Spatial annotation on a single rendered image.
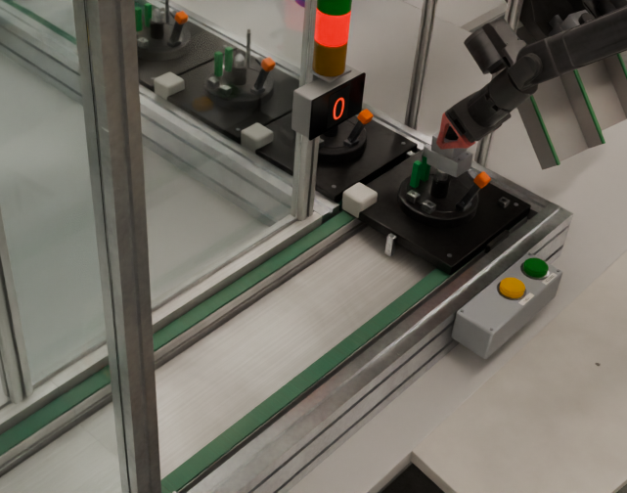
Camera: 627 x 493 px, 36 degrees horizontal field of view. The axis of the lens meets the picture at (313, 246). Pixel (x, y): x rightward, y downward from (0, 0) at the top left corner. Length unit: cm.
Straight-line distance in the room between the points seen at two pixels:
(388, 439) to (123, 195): 82
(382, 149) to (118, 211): 113
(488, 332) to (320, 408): 31
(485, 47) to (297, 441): 65
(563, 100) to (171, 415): 96
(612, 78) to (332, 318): 80
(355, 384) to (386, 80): 102
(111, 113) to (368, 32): 179
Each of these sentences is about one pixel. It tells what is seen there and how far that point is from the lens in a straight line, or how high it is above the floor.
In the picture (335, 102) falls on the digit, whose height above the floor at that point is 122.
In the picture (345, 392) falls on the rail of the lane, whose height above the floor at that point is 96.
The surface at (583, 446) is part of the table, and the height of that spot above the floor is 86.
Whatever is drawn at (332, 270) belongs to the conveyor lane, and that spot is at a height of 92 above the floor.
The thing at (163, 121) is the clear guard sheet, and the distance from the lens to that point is 133.
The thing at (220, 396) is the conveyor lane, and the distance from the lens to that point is 145.
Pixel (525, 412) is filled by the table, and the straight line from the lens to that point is 157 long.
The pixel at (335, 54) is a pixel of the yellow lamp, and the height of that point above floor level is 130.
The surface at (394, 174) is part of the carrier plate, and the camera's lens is 179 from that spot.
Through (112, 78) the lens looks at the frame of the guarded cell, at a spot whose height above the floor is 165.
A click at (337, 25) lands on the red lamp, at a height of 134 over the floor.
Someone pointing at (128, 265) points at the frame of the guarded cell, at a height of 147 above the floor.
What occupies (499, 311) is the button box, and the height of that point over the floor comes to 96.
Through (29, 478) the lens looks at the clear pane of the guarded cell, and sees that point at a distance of 92.
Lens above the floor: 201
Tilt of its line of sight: 40 degrees down
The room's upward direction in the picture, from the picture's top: 5 degrees clockwise
